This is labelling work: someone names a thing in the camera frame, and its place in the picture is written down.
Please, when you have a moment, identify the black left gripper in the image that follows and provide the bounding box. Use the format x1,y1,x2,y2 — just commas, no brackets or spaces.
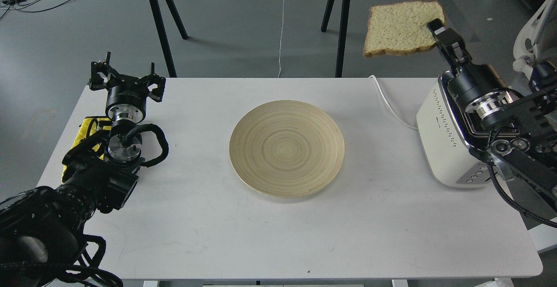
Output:
89,52,166,110

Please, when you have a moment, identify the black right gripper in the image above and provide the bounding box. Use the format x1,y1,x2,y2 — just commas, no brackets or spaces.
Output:
426,18,507,107

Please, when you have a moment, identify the slice of bread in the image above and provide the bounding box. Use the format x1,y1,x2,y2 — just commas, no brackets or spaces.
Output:
362,0,446,58

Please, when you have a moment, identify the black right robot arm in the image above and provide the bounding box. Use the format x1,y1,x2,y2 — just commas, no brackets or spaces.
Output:
426,18,556,228

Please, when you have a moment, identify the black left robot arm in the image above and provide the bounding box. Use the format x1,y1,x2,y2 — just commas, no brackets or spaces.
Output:
0,53,169,287

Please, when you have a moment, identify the white chrome toaster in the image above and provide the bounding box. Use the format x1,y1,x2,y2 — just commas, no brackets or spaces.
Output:
416,70,521,188

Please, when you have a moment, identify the yellow cloth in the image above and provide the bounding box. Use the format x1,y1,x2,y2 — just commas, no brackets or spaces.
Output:
61,116,111,182

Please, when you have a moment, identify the white office chair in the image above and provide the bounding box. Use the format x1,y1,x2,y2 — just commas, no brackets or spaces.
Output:
511,0,557,95

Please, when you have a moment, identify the round wooden plate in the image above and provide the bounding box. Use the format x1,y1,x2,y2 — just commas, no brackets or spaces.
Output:
229,100,346,198

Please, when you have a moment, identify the white toaster power cable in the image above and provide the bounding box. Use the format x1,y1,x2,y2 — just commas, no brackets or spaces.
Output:
369,75,419,130

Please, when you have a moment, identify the thin white hanging cable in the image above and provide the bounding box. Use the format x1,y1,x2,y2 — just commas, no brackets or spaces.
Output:
278,0,286,78

